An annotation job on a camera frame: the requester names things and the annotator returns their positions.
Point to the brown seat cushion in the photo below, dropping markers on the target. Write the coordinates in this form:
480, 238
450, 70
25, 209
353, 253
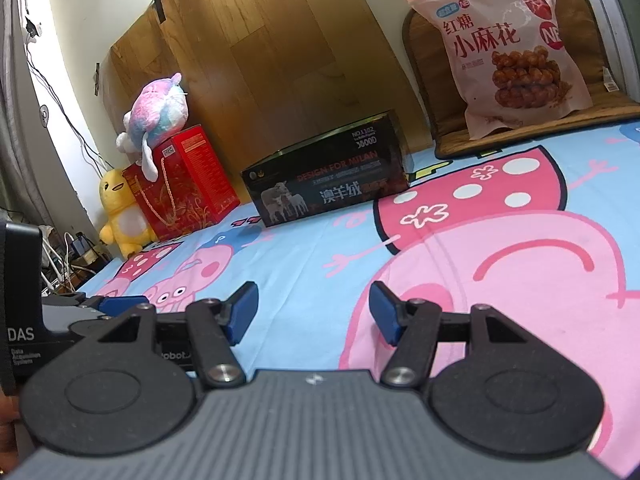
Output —
445, 108

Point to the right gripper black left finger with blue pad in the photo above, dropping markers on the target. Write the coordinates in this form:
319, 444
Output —
132, 381

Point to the person's left hand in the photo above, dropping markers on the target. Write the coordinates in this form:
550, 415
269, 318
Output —
9, 415

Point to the Peppa Pig bed sheet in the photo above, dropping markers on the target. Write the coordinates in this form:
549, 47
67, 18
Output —
547, 232

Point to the wooden board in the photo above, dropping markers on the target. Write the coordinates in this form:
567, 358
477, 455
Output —
260, 75

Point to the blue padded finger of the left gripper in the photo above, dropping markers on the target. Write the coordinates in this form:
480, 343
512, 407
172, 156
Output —
109, 305

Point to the black sheep print box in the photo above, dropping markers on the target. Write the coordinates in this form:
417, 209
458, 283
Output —
343, 167

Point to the yellow duck plush toy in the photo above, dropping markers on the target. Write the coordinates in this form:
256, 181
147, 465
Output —
126, 225

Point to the pink twisted snack bag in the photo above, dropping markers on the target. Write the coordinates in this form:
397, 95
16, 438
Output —
508, 60

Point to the pink blue plush toy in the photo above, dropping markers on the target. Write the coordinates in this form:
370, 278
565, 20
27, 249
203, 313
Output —
159, 112

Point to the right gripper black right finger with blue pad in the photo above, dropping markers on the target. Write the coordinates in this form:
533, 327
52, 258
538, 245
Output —
489, 382

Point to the red gift bag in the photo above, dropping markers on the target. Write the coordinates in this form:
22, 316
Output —
192, 190

